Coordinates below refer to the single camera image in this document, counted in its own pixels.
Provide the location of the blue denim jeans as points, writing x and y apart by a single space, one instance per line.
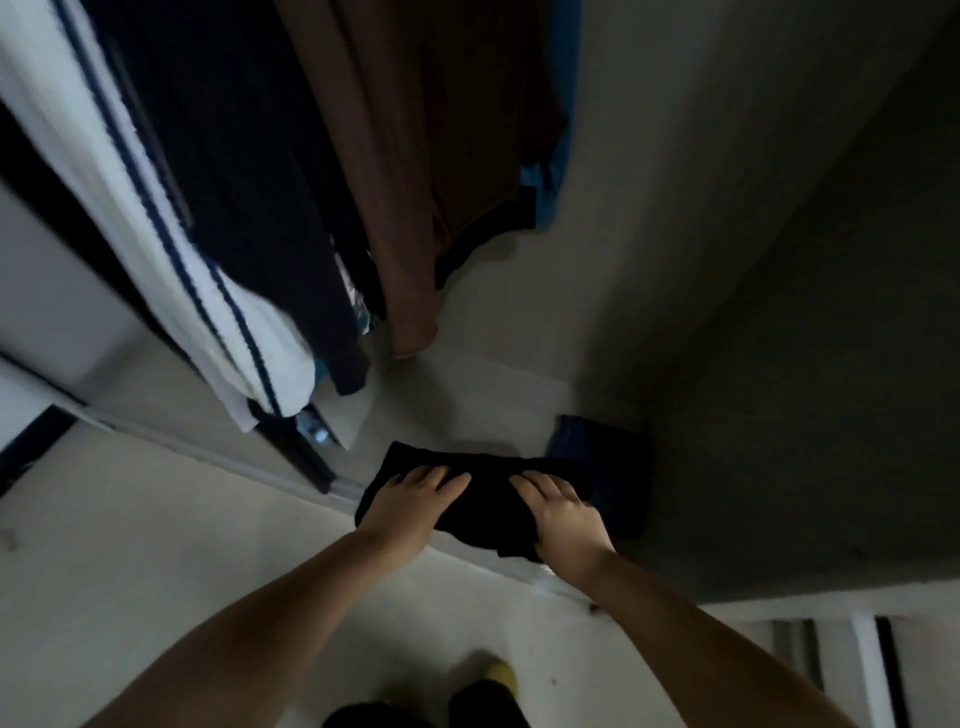
608 465

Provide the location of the person's right hand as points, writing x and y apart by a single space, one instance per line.
567 528

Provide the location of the white navy striped jacket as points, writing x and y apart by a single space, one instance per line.
150 225

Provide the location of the black pants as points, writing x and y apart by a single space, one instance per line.
488 503

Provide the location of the person's black trousers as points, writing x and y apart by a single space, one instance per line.
480 705

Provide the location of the brown garment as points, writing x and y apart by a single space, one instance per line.
383 165

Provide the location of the person's left hand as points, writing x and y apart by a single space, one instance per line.
408 510

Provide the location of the person's right forearm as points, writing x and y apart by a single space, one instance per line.
705 653

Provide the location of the blue garment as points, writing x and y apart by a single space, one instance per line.
558 105

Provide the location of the white bed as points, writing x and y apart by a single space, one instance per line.
848 668

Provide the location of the person's left forearm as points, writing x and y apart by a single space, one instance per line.
255 638

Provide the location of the yellow slipper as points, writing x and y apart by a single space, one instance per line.
500 675

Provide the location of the black garment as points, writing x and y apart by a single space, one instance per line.
255 195

